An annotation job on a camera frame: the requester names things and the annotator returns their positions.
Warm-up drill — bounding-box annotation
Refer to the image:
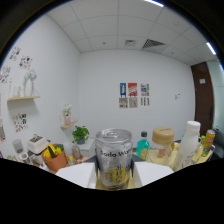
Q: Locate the silver black soda water can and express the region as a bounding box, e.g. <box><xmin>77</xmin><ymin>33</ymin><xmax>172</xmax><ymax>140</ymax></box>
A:
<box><xmin>94</xmin><ymin>128</ymin><xmax>134</xmax><ymax>190</ymax></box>

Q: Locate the orange basket with fruit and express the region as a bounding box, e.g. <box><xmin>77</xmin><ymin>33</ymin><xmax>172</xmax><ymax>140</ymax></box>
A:
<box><xmin>41</xmin><ymin>143</ymin><xmax>69</xmax><ymax>173</ymax></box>

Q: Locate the teal liquid bottle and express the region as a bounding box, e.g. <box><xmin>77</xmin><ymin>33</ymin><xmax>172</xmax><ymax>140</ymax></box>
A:
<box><xmin>135</xmin><ymin>130</ymin><xmax>151</xmax><ymax>162</ymax></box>

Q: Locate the glass jar with cork lid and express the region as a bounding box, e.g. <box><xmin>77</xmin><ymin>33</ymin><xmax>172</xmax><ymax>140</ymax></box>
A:
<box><xmin>146</xmin><ymin>126</ymin><xmax>176</xmax><ymax>167</ymax></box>

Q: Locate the green potted plant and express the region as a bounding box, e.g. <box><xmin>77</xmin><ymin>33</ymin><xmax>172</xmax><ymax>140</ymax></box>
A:
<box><xmin>71</xmin><ymin>125</ymin><xmax>90</xmax><ymax>145</ymax></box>

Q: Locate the white milk bottle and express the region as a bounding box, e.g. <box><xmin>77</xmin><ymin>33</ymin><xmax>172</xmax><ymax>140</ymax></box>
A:
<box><xmin>172</xmin><ymin>120</ymin><xmax>202</xmax><ymax>172</ymax></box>

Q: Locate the white kitchen appliance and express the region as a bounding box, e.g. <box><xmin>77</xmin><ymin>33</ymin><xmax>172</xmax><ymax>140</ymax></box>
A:
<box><xmin>26</xmin><ymin>134</ymin><xmax>49</xmax><ymax>156</ymax></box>

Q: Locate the pink vase with flowers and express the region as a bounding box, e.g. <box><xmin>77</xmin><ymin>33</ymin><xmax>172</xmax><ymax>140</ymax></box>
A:
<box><xmin>63</xmin><ymin>103</ymin><xmax>73</xmax><ymax>126</ymax></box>

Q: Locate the clear bottle green cap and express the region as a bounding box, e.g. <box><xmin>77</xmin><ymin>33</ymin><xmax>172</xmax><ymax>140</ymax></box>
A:
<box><xmin>196</xmin><ymin>134</ymin><xmax>207</xmax><ymax>158</ymax></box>

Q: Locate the brown door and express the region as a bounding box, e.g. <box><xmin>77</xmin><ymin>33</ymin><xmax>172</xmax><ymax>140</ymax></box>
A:
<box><xmin>190</xmin><ymin>61</ymin><xmax>215</xmax><ymax>136</ymax></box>

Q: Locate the white vase with flowers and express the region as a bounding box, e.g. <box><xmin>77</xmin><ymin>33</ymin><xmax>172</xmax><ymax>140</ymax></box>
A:
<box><xmin>23</xmin><ymin>68</ymin><xmax>38</xmax><ymax>98</ymax></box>

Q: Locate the ceiling air vent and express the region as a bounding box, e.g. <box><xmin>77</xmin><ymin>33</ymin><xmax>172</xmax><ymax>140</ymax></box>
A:
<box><xmin>142</xmin><ymin>38</ymin><xmax>166</xmax><ymax>50</ymax></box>

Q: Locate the white black wall poster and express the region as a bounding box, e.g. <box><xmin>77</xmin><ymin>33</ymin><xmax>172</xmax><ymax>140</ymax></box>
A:
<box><xmin>140</xmin><ymin>96</ymin><xmax>150</xmax><ymax>108</ymax></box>

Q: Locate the beige wall poster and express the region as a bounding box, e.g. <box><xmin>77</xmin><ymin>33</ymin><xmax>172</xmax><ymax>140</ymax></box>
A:
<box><xmin>129</xmin><ymin>96</ymin><xmax>138</xmax><ymax>109</ymax></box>

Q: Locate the grey wall poster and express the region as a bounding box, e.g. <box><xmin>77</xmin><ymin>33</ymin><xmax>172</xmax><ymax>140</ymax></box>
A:
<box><xmin>118</xmin><ymin>97</ymin><xmax>129</xmax><ymax>109</ymax></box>

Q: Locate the multicolour wall poster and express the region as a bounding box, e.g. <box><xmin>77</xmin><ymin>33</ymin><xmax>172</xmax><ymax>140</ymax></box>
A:
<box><xmin>140</xmin><ymin>82</ymin><xmax>150</xmax><ymax>97</ymax></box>

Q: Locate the red wall poster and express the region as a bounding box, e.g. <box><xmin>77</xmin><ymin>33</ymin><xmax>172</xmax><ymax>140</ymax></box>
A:
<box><xmin>127</xmin><ymin>82</ymin><xmax>138</xmax><ymax>98</ymax></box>

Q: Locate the blue yellow wall poster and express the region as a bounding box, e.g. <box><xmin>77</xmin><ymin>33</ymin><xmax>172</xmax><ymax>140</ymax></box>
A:
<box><xmin>119</xmin><ymin>82</ymin><xmax>127</xmax><ymax>98</ymax></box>

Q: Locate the wooden wall shelf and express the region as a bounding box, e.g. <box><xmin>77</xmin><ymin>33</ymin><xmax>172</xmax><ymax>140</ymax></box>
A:
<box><xmin>7</xmin><ymin>95</ymin><xmax>41</xmax><ymax>102</ymax></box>

